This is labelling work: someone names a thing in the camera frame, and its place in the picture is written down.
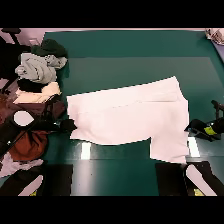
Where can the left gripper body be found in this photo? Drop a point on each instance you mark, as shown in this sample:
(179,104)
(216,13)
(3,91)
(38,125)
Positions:
(69,125)

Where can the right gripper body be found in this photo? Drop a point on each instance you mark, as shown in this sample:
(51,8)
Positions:
(199,128)

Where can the white shirt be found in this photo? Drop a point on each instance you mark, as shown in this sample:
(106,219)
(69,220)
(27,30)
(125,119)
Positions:
(133,113)

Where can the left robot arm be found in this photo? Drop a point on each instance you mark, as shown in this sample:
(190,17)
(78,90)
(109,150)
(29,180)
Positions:
(23,118)

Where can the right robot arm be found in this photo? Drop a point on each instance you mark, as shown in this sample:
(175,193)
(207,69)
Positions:
(200,181)

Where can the dark maroon garment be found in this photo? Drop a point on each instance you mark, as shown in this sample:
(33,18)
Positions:
(55,108)

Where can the cream garment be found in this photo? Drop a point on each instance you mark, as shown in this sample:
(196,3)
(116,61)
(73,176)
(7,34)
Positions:
(40,95)

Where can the rust brown garment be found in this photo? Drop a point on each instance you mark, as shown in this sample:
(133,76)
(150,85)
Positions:
(30,145)

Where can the black garment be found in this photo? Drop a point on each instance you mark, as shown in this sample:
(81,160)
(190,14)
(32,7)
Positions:
(28,86)

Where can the grey garment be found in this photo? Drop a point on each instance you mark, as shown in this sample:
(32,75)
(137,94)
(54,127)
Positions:
(36,70)

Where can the pale lilac garment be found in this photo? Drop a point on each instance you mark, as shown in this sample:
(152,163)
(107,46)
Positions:
(13,166)

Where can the dark green garment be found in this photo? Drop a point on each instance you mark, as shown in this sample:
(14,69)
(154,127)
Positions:
(51,46)

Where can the pale patterned garment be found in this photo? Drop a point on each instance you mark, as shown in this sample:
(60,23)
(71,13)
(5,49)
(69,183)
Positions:
(216,36)

